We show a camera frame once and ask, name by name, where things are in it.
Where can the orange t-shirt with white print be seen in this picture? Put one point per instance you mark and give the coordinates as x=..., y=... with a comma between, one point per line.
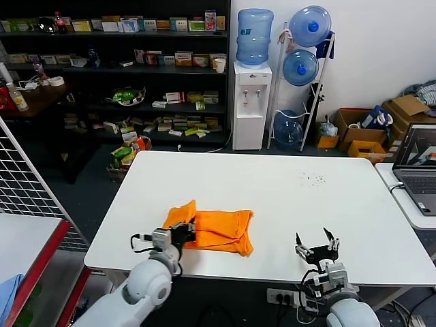
x=218, y=228

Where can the small yellow box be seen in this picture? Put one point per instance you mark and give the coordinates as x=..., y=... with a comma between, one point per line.
x=221, y=24

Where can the bowl with green bag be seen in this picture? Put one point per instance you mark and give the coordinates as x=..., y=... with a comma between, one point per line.
x=124, y=96

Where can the yellow white medicine box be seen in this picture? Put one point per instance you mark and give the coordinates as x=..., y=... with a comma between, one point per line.
x=82, y=26

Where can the white red green box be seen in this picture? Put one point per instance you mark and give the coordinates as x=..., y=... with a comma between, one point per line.
x=201, y=61

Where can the flat yellow medicine box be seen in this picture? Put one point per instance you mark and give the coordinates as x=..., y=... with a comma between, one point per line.
x=163, y=25

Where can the white water dispenser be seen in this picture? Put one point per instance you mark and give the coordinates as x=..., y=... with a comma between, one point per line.
x=250, y=122

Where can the white power strip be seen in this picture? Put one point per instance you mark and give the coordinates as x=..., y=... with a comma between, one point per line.
x=279, y=297

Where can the orange juice bottle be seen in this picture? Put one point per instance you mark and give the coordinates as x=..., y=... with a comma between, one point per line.
x=21, y=101

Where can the white tube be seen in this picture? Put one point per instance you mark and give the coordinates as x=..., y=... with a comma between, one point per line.
x=5, y=73

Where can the tall pink box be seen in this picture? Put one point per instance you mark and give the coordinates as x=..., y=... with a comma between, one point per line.
x=211, y=22

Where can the brown cardboard box with flaps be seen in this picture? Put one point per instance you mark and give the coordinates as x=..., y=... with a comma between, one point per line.
x=407, y=105

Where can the blue water jug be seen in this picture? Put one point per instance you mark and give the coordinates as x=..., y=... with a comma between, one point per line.
x=296, y=76
x=254, y=37
x=287, y=133
x=306, y=32

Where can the orange white medicine box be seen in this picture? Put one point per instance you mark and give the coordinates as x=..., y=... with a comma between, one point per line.
x=153, y=58

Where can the pink white flat box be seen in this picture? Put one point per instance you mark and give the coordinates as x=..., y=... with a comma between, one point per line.
x=176, y=133

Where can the cardboard box of snacks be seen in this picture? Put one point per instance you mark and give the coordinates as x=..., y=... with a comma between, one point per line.
x=122, y=155

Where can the dark blue bottle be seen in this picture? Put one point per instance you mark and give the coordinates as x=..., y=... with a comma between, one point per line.
x=93, y=58

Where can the black shelf unit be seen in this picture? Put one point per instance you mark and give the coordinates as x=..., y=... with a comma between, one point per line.
x=160, y=71

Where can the pile of grey clothes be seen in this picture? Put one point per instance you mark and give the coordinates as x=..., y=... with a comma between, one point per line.
x=425, y=92

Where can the plain white medicine box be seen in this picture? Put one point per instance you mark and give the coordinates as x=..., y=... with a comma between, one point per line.
x=110, y=27

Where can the white paper cup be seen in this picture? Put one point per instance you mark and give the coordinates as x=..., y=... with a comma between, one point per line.
x=220, y=66

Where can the open white box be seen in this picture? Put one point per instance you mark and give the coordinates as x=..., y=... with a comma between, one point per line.
x=79, y=62

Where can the shiny black bowl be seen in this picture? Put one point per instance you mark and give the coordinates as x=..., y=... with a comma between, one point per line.
x=47, y=25

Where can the grey laptop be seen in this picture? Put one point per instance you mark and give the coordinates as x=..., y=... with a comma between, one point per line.
x=420, y=185

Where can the lime green flat box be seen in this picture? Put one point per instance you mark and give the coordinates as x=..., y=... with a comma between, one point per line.
x=190, y=133

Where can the red white medicine box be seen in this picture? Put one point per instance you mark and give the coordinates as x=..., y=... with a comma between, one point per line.
x=139, y=57

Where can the white box with red stripe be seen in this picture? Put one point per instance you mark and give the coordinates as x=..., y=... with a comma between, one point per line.
x=175, y=98

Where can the red package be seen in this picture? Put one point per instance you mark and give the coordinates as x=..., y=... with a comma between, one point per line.
x=5, y=99

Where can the black bag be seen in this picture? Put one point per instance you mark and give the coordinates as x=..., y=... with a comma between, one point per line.
x=319, y=98

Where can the light blue cloth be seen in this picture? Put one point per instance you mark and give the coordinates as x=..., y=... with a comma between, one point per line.
x=8, y=293

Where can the white tape roll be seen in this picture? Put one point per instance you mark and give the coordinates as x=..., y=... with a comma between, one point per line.
x=350, y=126
x=51, y=81

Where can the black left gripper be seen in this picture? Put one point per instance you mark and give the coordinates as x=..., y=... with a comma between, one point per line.
x=182, y=235

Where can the white metal jug rack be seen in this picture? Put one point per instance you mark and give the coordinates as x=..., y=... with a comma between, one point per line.
x=277, y=89

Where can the dark wooden table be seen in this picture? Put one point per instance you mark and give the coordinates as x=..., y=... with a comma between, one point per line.
x=44, y=98

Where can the yellow open cardboard box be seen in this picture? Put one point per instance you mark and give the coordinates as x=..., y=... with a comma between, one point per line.
x=356, y=155

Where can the small green box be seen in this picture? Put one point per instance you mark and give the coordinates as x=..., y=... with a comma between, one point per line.
x=201, y=106

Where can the large open cardboard box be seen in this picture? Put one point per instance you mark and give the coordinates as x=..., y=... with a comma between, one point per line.
x=364, y=135

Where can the crumpled clear plastic bag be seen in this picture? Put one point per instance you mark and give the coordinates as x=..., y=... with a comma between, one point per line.
x=328, y=129

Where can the light green medicine box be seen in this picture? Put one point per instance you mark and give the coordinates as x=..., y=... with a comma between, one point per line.
x=195, y=97
x=211, y=98

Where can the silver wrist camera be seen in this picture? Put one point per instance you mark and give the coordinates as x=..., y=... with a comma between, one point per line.
x=335, y=276
x=161, y=238

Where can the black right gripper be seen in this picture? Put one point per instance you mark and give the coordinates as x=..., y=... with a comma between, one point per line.
x=320, y=255

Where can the small flat white box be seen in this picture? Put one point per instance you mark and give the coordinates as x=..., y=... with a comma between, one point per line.
x=126, y=63

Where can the pale pink cloth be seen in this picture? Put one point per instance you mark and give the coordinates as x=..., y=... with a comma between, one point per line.
x=289, y=46

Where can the red framed white cart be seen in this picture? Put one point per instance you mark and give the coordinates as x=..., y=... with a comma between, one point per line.
x=20, y=238

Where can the white cream box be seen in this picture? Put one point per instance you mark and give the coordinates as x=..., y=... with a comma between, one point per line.
x=111, y=127

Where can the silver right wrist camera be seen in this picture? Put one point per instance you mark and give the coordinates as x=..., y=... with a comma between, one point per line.
x=335, y=276

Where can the yellow brown box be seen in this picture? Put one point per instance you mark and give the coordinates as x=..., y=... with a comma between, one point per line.
x=211, y=123

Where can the cola bottle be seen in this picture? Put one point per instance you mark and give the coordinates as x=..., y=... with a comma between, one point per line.
x=62, y=25

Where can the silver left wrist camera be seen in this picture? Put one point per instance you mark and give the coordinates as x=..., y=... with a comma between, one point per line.
x=161, y=238

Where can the pink patterned bottle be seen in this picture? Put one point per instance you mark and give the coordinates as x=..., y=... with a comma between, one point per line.
x=40, y=69

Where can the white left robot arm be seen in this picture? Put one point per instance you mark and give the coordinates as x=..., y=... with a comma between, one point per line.
x=150, y=286

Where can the small orange cardboard box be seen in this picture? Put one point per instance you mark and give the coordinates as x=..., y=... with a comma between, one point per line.
x=327, y=142

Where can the beige medicine box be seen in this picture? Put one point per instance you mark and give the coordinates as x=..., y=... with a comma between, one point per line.
x=18, y=59
x=64, y=59
x=48, y=60

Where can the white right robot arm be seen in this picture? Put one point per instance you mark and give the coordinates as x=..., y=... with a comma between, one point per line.
x=351, y=310

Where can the blue white medicine box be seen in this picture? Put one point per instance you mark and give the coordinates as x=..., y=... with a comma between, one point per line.
x=129, y=25

